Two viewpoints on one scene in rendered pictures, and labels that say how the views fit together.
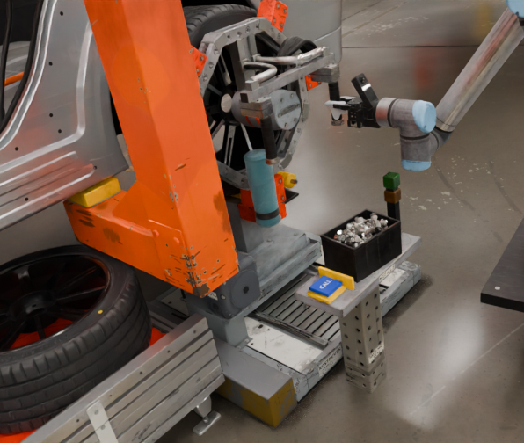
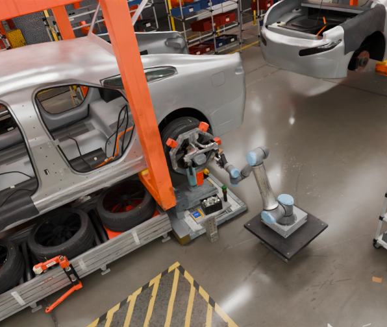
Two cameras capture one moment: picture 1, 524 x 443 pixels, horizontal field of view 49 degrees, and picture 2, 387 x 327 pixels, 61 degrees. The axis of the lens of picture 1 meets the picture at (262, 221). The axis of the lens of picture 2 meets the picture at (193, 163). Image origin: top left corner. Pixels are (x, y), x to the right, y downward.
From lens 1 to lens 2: 206 cm
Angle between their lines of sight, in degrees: 17
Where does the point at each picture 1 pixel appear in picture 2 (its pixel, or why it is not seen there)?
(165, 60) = (157, 159)
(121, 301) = (145, 205)
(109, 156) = not seen: hidden behind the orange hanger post
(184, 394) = (158, 231)
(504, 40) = not seen: hidden behind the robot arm
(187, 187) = (161, 186)
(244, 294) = (182, 206)
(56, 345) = (127, 215)
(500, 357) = (252, 242)
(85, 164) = (143, 164)
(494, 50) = not seen: hidden behind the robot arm
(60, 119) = (137, 153)
